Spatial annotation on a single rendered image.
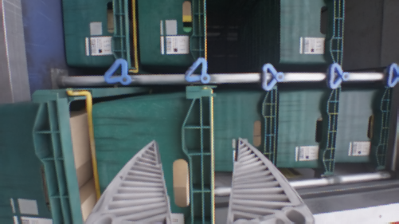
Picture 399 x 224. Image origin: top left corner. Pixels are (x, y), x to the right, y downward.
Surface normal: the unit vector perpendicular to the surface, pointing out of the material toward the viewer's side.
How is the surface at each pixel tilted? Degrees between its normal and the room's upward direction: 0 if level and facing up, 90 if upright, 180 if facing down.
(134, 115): 99
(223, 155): 96
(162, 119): 97
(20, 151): 96
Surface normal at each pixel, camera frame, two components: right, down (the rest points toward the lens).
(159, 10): -0.04, 0.09
